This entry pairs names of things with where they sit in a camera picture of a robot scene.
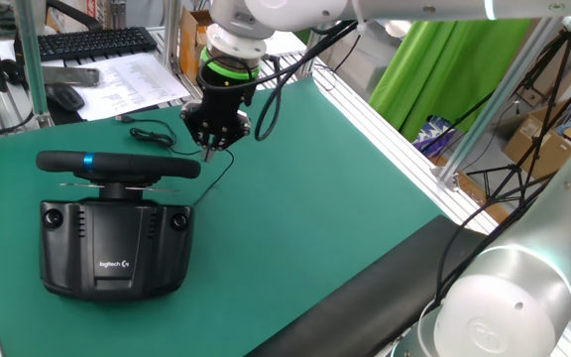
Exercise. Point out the black racing steering wheel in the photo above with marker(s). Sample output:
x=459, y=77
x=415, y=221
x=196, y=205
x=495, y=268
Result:
x=142, y=166

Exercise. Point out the blue patterned bag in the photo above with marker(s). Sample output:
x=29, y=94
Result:
x=431, y=136

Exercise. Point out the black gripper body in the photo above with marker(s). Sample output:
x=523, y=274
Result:
x=223, y=99

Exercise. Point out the green table mat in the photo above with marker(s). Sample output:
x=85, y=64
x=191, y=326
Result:
x=290, y=223

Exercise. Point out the aluminium frame post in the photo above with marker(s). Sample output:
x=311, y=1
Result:
x=493, y=104
x=30, y=59
x=171, y=35

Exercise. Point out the black computer keyboard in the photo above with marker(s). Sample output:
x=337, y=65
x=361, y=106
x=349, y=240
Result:
x=92, y=43

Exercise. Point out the black mouse pad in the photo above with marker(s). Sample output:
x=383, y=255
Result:
x=62, y=118

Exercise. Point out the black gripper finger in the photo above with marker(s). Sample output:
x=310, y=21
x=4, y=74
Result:
x=241, y=130
x=194, y=119

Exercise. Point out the black chair armrest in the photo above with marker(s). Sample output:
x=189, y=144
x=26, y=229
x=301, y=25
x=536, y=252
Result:
x=75, y=15

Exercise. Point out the white printed paper sheet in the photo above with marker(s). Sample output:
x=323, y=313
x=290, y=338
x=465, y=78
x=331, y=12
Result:
x=132, y=84

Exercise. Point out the open cardboard box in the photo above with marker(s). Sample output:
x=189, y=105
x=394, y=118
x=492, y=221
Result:
x=558, y=149

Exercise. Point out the black foam strip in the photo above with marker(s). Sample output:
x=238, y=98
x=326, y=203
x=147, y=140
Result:
x=365, y=297

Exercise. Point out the taped cardboard box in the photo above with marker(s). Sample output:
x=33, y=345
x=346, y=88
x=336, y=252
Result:
x=191, y=44

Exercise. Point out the black Logitech wheel base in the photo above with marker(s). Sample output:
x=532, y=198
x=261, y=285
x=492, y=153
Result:
x=117, y=238

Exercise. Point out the aluminium table frame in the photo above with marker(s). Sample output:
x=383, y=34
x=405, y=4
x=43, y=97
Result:
x=389, y=144

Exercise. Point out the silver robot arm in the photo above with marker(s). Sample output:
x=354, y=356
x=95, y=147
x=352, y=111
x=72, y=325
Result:
x=513, y=297

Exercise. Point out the bright green curtain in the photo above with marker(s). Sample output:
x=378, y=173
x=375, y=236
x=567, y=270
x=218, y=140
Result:
x=439, y=74

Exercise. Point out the silver metal plate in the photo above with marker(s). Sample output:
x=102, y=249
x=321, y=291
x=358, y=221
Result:
x=70, y=76

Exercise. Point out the black computer mouse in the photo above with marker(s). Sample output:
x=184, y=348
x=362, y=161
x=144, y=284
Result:
x=65, y=96

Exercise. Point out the black camera tripod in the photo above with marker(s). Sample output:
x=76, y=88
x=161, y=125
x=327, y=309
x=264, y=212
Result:
x=517, y=168

